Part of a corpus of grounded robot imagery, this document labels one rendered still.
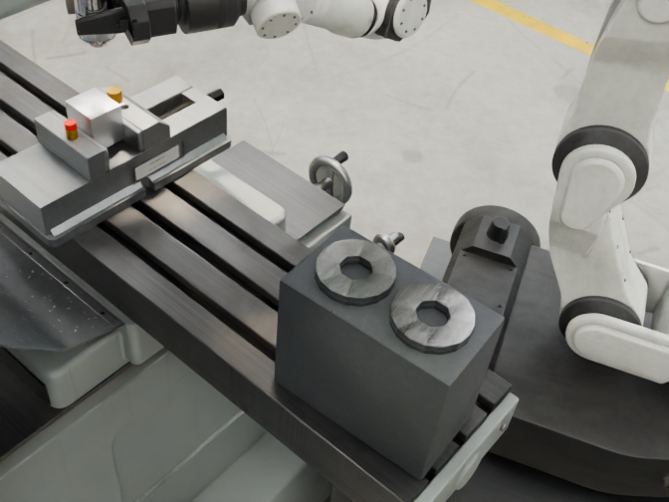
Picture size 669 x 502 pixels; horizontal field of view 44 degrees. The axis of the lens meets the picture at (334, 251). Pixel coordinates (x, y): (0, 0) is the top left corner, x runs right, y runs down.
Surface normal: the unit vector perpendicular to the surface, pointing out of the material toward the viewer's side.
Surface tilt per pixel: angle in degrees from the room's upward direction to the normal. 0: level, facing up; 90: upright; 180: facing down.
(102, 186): 90
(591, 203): 90
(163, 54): 0
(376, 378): 90
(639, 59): 115
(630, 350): 90
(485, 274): 0
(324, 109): 0
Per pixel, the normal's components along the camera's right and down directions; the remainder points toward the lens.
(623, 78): -0.36, 0.64
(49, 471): 0.76, 0.51
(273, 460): 0.08, -0.70
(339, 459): -0.65, 0.50
